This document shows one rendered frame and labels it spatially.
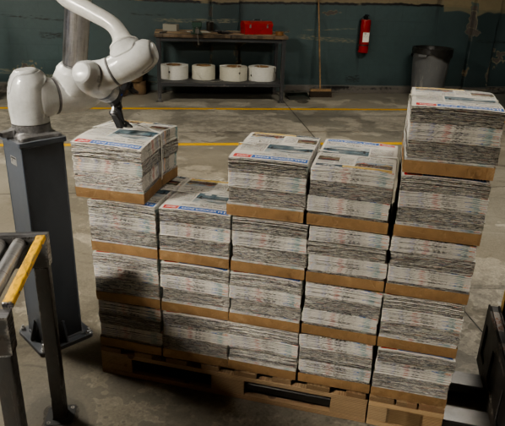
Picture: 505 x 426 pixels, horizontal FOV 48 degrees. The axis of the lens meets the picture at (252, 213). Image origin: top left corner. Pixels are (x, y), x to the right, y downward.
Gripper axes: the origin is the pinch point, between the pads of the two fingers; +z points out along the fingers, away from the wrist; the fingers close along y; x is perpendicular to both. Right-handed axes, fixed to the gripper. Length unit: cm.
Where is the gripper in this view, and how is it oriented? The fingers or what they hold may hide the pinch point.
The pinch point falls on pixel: (131, 108)
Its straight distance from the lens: 234.8
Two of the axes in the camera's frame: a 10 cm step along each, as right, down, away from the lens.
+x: 9.7, 1.3, -2.1
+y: -1.5, 9.9, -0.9
